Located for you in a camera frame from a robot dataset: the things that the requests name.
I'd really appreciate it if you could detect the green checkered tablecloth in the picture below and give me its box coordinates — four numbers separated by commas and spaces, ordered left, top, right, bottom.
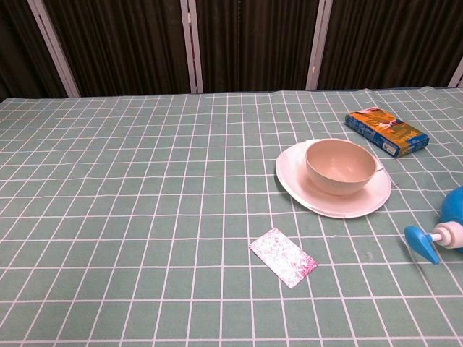
0, 85, 463, 347

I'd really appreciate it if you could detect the brown bowl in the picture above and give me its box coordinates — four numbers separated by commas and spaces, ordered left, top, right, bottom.
305, 138, 378, 197

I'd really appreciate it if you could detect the dark folding screen curtain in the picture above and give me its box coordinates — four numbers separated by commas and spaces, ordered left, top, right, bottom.
0, 0, 463, 99

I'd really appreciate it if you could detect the blue pump bottle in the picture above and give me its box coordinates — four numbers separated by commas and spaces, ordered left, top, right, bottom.
404, 185, 463, 265

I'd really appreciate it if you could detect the blue and orange box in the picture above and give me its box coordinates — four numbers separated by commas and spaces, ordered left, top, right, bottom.
344, 107, 430, 159

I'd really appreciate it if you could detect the pink and white patterned packet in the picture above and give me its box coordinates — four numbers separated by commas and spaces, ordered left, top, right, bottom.
248, 227, 319, 290

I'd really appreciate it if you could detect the white plate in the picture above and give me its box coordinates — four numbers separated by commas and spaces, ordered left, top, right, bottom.
275, 139, 393, 219

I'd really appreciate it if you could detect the white screen frame post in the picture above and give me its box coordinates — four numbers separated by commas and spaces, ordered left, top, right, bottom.
447, 58, 463, 87
305, 0, 333, 91
27, 0, 81, 98
179, 0, 204, 94

